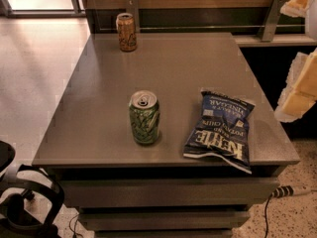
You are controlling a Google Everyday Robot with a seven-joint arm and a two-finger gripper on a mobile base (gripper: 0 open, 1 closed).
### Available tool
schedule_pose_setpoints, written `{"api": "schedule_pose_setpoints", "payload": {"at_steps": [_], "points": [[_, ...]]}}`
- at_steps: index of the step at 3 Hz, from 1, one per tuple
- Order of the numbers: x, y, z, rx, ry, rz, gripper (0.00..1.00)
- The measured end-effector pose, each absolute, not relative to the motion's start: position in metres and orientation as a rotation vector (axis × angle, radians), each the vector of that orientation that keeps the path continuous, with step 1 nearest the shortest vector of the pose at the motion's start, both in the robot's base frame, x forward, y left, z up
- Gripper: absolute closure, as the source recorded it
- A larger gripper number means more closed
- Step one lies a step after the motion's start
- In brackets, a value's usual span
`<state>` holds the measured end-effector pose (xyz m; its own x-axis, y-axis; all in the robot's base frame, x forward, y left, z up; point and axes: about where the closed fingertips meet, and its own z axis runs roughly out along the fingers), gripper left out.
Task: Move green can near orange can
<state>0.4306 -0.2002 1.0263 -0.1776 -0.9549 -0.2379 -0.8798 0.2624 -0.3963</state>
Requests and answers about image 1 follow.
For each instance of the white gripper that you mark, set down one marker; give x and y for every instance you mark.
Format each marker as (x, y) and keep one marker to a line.
(312, 23)

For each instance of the green soda can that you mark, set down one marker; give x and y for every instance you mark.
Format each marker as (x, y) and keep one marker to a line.
(144, 117)

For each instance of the orange soda can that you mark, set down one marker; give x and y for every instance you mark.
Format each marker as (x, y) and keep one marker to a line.
(126, 29)

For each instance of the blue Kettle chips bag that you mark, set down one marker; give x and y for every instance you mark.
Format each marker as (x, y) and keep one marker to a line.
(222, 131)

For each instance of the white power strip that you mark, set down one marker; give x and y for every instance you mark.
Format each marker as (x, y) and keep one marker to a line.
(290, 190)

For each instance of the grey drawer cabinet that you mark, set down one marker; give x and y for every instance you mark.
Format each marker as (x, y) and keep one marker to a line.
(125, 189)

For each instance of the black office chair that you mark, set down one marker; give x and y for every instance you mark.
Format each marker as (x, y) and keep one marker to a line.
(15, 221)

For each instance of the right metal rail bracket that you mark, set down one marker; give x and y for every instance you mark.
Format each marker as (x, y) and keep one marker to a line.
(267, 30)

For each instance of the metal rail bracket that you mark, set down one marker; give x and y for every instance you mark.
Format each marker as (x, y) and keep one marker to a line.
(132, 7)
(267, 30)

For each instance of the thin metal rail rod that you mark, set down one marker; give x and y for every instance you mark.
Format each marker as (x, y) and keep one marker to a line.
(226, 28)

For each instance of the left metal rail bracket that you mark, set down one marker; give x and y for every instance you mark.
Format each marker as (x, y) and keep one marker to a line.
(132, 7)

